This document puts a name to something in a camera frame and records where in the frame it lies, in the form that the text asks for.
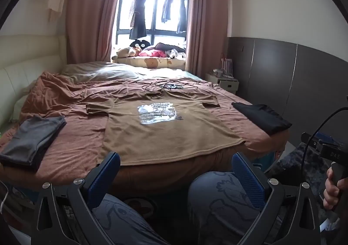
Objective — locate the folded grey garment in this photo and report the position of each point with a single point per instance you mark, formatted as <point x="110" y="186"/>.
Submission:
<point x="31" y="141"/>

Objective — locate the bear print pillow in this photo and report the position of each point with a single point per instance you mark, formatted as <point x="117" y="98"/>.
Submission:
<point x="151" y="62"/>

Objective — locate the grey wardrobe panels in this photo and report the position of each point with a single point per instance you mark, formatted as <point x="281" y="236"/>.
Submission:
<point x="302" y="84"/>

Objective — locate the cream padded headboard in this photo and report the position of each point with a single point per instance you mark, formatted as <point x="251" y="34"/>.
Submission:
<point x="23" y="59"/>

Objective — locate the pink curtain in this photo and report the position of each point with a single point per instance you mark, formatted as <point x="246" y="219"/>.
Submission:
<point x="206" y="35"/>
<point x="88" y="27"/>

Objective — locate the dark shaggy rug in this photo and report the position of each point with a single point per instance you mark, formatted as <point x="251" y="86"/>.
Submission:
<point x="293" y="169"/>

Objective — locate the brown printed t-shirt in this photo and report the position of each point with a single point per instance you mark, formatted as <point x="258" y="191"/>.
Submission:
<point x="162" y="127"/>

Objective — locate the white bedside drawer cabinet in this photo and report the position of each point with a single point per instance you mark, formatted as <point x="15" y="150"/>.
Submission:
<point x="229" y="84"/>

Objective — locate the person's patterned grey trousers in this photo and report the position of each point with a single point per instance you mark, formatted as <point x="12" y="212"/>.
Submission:
<point x="219" y="209"/>

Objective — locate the hanging dark clothes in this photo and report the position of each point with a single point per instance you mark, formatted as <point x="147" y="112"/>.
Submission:
<point x="151" y="16"/>

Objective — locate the plush toys on sill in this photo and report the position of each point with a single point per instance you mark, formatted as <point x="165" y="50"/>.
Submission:
<point x="144" y="48"/>

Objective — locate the reddish brown bed blanket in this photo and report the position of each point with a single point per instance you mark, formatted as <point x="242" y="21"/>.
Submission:
<point x="75" y="150"/>

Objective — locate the right pink curtain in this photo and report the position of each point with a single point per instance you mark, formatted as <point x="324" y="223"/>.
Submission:
<point x="206" y="35"/>

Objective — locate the folded black garment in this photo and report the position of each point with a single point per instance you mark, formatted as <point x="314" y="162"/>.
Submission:
<point x="264" y="117"/>

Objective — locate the person's right hand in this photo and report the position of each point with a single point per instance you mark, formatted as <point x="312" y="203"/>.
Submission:
<point x="332" y="190"/>

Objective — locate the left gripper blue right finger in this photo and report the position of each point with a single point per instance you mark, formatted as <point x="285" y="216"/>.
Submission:
<point x="252" y="180"/>

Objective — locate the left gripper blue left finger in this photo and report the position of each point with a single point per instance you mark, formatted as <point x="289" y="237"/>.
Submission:
<point x="99" y="179"/>

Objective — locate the left pink curtain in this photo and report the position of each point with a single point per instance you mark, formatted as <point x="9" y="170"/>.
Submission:
<point x="88" y="27"/>

